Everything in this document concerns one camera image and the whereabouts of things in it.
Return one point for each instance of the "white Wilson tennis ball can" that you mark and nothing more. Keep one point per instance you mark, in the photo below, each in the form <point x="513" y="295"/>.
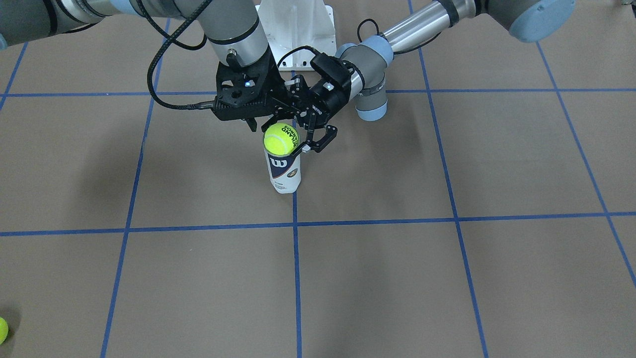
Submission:
<point x="284" y="172"/>

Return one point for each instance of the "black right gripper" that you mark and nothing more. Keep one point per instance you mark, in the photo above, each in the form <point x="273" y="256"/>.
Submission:
<point x="273" y="85"/>

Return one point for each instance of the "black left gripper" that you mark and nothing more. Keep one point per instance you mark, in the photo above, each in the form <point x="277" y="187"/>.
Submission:
<point x="328" y="99"/>

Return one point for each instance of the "yellow tennis ball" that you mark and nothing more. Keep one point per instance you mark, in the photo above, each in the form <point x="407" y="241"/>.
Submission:
<point x="4" y="330"/>
<point x="280" y="139"/>

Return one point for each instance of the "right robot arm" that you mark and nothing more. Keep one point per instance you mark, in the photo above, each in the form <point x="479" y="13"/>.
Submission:
<point x="232" y="28"/>

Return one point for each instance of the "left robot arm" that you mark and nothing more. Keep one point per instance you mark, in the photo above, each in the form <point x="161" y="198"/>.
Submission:
<point x="356" y="72"/>

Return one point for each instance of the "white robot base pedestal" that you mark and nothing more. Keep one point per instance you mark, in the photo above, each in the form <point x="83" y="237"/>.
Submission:
<point x="290" y="24"/>

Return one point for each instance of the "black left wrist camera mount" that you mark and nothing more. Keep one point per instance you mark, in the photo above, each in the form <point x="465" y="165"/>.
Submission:
<point x="332" y="69"/>

